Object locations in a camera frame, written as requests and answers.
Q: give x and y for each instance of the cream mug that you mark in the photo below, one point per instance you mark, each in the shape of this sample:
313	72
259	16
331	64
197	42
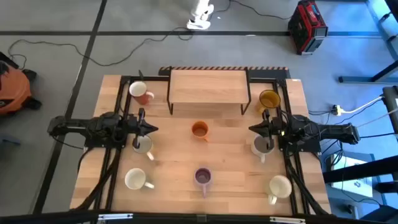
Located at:
280	186

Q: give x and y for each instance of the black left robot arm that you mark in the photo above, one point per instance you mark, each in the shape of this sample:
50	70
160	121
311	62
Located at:
77	127

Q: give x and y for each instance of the silver bracket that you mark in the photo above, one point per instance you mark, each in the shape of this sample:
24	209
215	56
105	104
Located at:
287	220
115	216

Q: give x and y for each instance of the blue table frame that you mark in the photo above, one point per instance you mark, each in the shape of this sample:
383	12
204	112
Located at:
357	79

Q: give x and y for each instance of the white box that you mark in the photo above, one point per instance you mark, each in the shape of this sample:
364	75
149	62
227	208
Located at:
351	186

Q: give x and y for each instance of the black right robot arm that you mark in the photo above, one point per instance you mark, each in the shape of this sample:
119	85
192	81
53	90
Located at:
326	130

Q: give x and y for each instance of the person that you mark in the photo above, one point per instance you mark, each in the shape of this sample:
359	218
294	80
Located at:
199	24

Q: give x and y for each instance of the red black tool case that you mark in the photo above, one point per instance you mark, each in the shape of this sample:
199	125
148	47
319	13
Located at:
306	28

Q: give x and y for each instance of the orange mug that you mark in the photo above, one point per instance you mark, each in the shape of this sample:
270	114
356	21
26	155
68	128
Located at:
200	130

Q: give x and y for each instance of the black rig bar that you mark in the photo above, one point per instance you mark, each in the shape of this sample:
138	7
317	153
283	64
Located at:
62	217

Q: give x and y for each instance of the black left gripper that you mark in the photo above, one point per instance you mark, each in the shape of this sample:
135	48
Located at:
133	127

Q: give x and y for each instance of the black table frame rails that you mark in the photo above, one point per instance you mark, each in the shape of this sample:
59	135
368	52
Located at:
155	78

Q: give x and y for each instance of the grey blue floor object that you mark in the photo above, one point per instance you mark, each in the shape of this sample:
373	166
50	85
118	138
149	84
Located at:
9	140

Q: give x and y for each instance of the orange shop vacuum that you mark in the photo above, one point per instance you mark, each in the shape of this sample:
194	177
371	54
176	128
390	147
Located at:
14	90

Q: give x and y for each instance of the grey floral mug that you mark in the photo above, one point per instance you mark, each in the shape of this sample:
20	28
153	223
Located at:
259	147

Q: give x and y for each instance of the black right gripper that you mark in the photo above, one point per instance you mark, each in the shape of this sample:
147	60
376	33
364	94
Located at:
272	128

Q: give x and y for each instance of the black equipment stand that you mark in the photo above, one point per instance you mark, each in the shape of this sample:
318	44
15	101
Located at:
390	102

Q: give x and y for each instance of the wooden shelf black frame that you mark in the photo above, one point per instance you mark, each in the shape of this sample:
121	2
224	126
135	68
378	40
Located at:
208	85

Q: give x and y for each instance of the purple ribbed mug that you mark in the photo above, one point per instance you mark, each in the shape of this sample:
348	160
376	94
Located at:
202	177

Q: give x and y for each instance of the amber mug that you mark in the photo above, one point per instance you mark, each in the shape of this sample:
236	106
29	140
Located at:
270	99

